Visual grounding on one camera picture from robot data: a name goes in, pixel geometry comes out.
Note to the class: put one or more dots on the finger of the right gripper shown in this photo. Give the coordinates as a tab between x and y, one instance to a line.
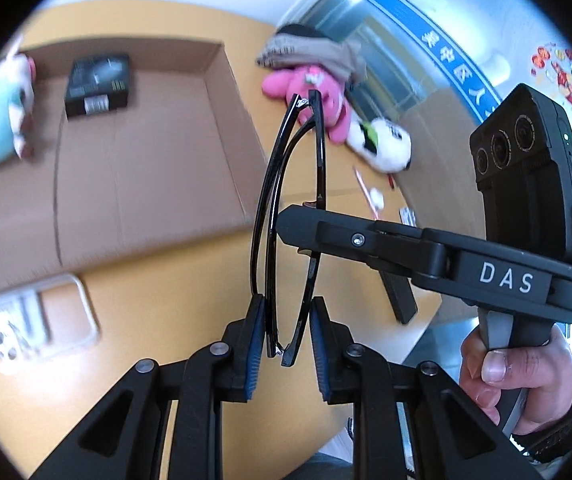
327	232

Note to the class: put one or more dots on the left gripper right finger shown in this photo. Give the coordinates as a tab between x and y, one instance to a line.
409	421

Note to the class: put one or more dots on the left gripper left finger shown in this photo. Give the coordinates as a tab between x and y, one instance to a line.
122	436

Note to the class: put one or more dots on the black sunglasses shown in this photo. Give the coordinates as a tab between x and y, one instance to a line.
303	114

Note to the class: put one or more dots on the clear phone case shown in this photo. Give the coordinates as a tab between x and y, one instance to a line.
43	319

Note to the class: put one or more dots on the black charger box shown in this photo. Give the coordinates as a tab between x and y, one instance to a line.
98	84

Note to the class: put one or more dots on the person right hand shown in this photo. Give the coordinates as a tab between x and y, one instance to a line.
545	372

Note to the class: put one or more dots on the pink pen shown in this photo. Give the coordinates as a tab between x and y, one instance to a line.
364	188

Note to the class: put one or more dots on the white earbuds case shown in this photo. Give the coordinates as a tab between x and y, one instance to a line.
377	198

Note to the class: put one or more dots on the white panda plush toy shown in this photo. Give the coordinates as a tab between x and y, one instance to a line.
385	146

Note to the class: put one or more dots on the brown cardboard tray box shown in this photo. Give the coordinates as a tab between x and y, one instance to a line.
181	161

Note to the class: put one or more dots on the beige printed cloth bag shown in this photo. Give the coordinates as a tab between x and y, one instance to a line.
297	44

